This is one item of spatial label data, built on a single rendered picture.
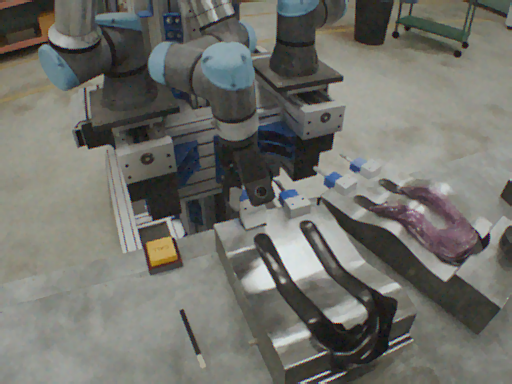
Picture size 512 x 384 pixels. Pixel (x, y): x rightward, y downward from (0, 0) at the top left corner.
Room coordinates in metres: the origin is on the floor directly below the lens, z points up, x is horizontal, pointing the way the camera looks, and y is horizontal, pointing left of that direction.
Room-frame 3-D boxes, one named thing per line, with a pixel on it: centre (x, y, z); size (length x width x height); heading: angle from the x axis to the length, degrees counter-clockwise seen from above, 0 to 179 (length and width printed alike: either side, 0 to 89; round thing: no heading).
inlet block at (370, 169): (0.84, -0.30, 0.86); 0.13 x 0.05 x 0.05; 38
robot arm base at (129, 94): (0.90, 0.33, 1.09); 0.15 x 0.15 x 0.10
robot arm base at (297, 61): (1.09, -0.13, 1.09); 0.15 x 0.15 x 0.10
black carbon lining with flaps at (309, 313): (0.41, -0.13, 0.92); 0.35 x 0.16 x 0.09; 21
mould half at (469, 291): (0.60, -0.43, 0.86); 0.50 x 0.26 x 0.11; 38
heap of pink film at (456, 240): (0.59, -0.42, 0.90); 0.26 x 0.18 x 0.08; 38
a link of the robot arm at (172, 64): (0.61, 0.11, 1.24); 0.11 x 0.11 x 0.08; 57
